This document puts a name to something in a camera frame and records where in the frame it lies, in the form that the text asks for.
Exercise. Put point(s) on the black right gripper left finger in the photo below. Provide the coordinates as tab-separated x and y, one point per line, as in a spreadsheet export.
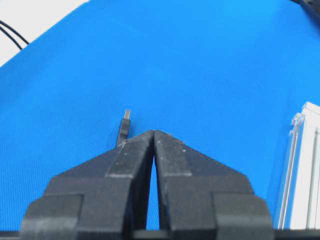
103	198

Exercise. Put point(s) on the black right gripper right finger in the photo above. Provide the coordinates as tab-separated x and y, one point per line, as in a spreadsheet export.
203	199

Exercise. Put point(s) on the black arm base corner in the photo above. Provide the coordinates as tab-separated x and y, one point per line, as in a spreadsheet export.
312	7

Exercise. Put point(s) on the blue table mat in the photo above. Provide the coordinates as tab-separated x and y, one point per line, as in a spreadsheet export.
225	77

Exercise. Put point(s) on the aluminium extrusion frame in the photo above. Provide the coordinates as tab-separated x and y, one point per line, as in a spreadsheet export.
298	205

